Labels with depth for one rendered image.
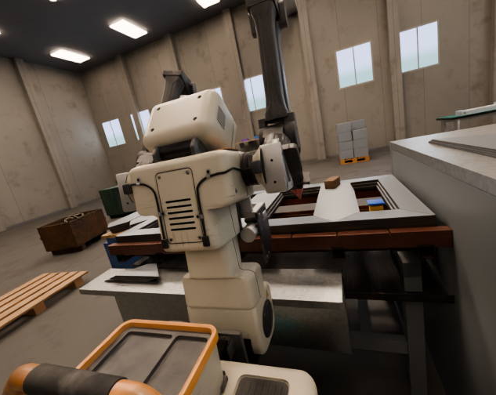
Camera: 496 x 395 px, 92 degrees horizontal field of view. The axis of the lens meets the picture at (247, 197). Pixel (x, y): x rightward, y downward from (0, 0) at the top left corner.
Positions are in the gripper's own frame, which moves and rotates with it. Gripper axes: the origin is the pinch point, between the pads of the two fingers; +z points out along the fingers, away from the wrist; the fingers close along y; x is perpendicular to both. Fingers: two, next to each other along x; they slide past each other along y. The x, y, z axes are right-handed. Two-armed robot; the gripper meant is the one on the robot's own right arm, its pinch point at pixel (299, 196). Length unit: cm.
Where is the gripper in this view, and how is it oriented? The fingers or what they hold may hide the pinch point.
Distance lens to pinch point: 97.6
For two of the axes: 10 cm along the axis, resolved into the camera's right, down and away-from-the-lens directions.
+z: 3.0, 7.5, 5.9
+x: -1.9, 6.6, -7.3
